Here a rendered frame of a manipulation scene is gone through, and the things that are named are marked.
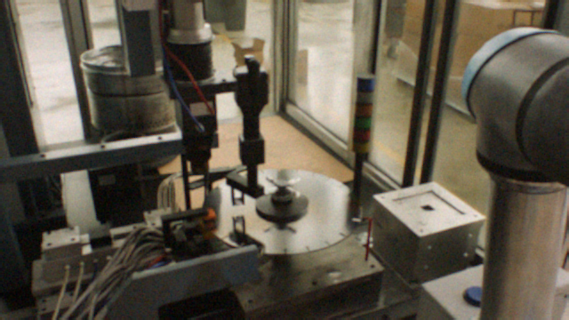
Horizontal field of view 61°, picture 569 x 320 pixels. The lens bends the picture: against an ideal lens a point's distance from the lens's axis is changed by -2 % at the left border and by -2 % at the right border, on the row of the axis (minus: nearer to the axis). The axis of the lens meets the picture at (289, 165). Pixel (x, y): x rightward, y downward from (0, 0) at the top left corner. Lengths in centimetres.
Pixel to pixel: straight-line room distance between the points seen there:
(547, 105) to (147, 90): 122
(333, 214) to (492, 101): 55
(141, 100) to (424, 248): 90
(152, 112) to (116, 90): 12
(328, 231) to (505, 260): 42
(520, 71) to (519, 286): 26
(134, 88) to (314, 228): 76
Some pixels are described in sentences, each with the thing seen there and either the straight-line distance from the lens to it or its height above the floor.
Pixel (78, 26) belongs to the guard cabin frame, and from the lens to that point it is 188.
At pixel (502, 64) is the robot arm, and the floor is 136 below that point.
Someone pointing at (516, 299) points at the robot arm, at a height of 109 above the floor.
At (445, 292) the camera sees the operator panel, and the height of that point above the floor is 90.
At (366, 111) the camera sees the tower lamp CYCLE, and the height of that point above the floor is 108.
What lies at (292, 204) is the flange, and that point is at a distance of 100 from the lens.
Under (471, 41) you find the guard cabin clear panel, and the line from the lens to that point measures 117.
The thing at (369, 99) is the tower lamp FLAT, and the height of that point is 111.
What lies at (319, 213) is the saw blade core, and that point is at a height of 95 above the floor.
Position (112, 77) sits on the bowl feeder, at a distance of 150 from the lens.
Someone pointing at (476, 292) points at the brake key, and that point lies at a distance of 94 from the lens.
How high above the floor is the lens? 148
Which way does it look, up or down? 27 degrees down
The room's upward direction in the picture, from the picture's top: 1 degrees clockwise
